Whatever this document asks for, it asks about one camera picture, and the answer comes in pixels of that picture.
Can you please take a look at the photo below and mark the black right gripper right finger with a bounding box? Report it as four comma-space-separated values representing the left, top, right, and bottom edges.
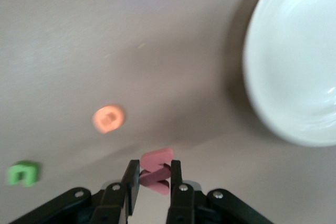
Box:
165, 159, 274, 224

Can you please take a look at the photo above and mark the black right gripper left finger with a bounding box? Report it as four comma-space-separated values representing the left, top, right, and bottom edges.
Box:
10, 159, 141, 224

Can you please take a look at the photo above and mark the pink foam letter w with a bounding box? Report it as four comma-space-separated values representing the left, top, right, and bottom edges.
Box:
140, 148, 174, 196

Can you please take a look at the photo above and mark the orange foam letter e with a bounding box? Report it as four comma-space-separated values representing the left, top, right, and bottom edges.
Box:
93, 104, 125, 134

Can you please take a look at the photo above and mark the green foam letter u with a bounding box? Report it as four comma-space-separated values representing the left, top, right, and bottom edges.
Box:
5, 160, 41, 188

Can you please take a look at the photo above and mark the brown table cover sheet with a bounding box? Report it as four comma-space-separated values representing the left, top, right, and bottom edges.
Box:
0, 0, 336, 224

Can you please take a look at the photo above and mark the beige round plate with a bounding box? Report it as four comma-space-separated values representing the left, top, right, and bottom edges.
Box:
243, 0, 336, 148

